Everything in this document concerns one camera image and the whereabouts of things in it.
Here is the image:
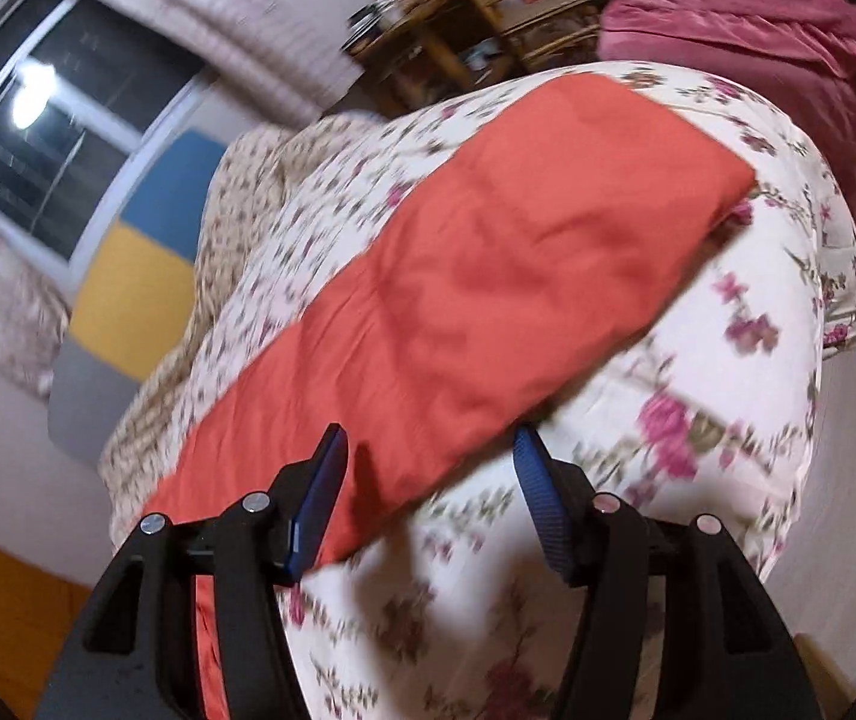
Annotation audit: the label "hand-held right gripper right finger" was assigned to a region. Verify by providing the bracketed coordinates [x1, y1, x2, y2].
[512, 424, 823, 720]

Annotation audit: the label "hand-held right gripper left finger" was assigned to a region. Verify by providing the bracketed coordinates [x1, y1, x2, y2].
[36, 424, 350, 720]

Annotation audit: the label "orange down jacket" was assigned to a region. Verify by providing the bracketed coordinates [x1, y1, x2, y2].
[144, 75, 758, 720]

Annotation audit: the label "white rose-print quilt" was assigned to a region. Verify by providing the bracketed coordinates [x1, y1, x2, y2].
[165, 64, 856, 720]

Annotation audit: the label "grey yellow blue headboard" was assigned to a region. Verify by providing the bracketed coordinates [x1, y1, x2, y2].
[45, 127, 230, 466]

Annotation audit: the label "beige small-flower quilt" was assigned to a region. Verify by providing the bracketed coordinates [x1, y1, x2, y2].
[98, 124, 373, 541]

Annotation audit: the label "white-framed window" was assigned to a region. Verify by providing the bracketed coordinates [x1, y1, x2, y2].
[0, 0, 208, 286]

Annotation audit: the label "rattan chair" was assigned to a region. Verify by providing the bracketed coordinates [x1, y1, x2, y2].
[458, 0, 601, 80]

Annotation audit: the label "wooden bedside table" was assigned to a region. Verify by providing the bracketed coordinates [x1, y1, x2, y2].
[342, 0, 504, 117]

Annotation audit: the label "pink blanket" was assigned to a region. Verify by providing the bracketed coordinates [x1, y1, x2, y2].
[597, 0, 856, 282]

